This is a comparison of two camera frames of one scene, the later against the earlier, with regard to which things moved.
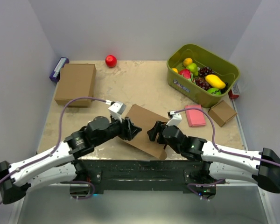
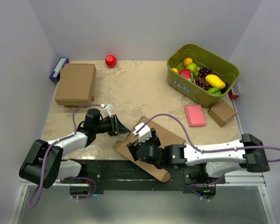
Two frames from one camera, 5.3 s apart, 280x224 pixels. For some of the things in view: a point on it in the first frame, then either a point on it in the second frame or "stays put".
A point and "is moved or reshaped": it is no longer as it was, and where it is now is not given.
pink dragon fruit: [185, 73] stays put
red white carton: [234, 92] stays put
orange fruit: [187, 61] stays put
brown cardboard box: [146, 120] is moved or reshaped
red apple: [110, 60] stays put
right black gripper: [158, 127] → [154, 138]
